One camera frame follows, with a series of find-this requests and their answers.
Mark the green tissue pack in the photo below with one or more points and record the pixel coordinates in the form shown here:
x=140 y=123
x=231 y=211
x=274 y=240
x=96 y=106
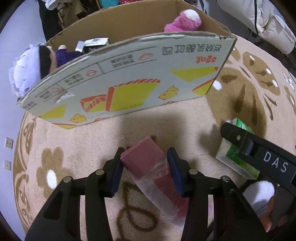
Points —
x=228 y=155

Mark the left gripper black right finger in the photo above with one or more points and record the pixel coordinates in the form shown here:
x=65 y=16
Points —
x=234 y=219

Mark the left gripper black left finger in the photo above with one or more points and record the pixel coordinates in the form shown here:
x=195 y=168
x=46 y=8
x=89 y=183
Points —
x=59 y=218

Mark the white wall socket lower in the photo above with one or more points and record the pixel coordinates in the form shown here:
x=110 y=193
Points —
x=7 y=165

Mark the purple haired plush doll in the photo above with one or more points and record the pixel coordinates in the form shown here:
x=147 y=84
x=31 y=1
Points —
x=35 y=64

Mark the black face tissue pack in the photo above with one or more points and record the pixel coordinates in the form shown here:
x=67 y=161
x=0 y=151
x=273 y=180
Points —
x=91 y=45

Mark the cream duvet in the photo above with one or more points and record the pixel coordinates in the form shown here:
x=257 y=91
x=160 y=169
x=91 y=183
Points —
x=259 y=17

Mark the white wall socket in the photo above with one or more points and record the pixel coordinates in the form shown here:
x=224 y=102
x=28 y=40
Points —
x=7 y=165
x=9 y=143

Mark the pink tissue pack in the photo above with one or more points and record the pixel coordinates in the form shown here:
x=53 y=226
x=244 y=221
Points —
x=148 y=167

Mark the person's right hand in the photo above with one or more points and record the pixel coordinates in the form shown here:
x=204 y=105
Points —
x=274 y=216

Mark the pink fluffy plush toy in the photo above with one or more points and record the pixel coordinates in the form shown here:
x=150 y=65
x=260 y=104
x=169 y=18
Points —
x=188 y=20

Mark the beige butterfly pattern rug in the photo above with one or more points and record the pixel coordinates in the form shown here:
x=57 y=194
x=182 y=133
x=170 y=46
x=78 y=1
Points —
x=252 y=86

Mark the open cardboard box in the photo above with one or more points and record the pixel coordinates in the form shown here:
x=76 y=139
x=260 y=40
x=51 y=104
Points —
x=142 y=67

